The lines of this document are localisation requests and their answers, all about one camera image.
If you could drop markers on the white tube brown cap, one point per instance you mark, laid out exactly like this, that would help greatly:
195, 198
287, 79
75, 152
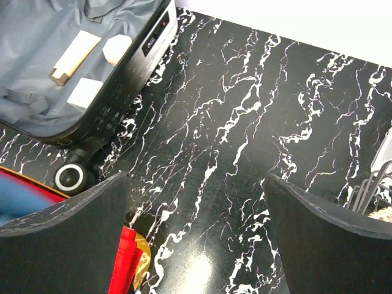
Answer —
74, 55

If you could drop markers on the blue cloth garment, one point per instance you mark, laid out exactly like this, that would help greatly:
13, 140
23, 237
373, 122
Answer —
18, 200

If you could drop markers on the white black space suitcase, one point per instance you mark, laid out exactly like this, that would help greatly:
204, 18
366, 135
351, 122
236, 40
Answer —
35, 34

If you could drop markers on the black wire basket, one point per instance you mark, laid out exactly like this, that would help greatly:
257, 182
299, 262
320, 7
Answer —
375, 188

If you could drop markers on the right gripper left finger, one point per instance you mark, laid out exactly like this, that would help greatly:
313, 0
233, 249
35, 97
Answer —
69, 247

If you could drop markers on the white square box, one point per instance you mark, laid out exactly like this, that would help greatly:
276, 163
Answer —
85, 92

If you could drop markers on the white compartment organizer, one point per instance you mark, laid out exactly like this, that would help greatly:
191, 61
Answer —
383, 154

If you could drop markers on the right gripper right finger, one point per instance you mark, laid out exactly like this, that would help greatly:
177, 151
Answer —
324, 247

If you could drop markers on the orange plastic bin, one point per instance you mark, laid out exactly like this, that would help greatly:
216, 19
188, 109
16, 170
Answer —
142, 260

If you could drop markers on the red garment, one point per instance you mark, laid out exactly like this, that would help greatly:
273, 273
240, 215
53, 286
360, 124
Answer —
125, 257

